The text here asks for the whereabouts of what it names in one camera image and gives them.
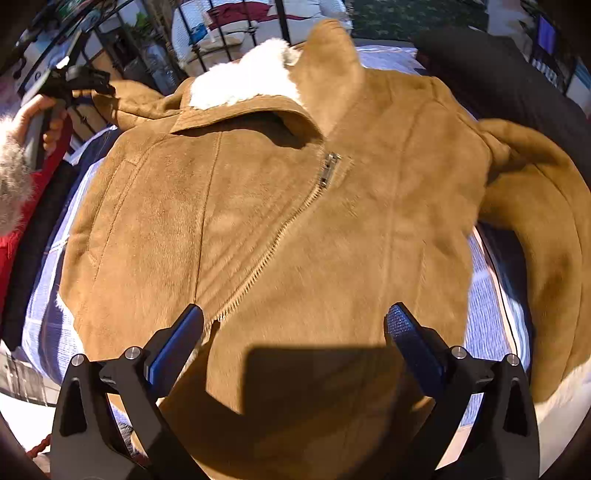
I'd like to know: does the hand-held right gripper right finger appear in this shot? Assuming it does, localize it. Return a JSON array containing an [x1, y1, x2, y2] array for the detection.
[[384, 302, 541, 480]]

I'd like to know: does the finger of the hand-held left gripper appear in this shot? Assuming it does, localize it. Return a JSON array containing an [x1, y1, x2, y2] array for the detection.
[[73, 82, 117, 101], [68, 67, 112, 85]]

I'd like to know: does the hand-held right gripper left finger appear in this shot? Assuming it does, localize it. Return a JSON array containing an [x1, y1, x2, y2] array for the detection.
[[48, 304, 205, 480]]

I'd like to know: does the brown suede fleece-lined jacket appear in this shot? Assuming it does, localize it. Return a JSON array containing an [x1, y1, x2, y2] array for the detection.
[[58, 18, 591, 480]]

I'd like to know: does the person's left hand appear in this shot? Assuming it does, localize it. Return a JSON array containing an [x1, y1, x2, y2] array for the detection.
[[10, 95, 66, 154]]

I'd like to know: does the blue plaid blanket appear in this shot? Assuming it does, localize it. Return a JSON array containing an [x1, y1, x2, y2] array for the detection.
[[21, 39, 534, 462]]

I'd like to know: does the dark red cloth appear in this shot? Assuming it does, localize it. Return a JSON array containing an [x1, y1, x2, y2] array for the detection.
[[207, 4, 278, 28]]

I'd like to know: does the dark navy cloth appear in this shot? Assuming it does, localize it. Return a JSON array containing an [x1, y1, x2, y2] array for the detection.
[[2, 159, 90, 352]]

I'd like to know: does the black iron headboard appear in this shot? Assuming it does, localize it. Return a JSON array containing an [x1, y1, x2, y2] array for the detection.
[[28, 0, 296, 134]]

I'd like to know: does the white wicker swing chair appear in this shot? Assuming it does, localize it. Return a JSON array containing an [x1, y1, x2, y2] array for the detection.
[[171, 0, 354, 77]]

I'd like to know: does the black garment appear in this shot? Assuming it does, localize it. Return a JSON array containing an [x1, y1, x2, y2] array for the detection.
[[413, 25, 591, 181]]

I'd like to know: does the green patterned cloth counter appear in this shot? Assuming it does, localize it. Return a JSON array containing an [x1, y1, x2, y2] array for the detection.
[[351, 0, 488, 41]]

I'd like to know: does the blue wall poster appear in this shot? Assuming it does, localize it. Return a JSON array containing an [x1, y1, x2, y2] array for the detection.
[[538, 17, 558, 52]]

